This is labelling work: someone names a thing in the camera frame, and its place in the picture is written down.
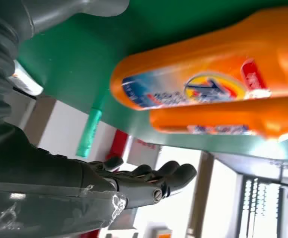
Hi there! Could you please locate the red and white sign board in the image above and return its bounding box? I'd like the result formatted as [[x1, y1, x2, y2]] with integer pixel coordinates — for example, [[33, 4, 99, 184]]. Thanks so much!
[[106, 129, 163, 170]]

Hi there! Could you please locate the green table mat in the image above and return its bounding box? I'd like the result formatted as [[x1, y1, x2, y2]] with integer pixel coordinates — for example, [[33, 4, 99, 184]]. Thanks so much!
[[17, 0, 288, 163]]

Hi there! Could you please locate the grey metal rack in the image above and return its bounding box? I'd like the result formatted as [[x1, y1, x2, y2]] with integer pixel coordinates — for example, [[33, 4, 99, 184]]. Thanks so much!
[[213, 152, 288, 238]]

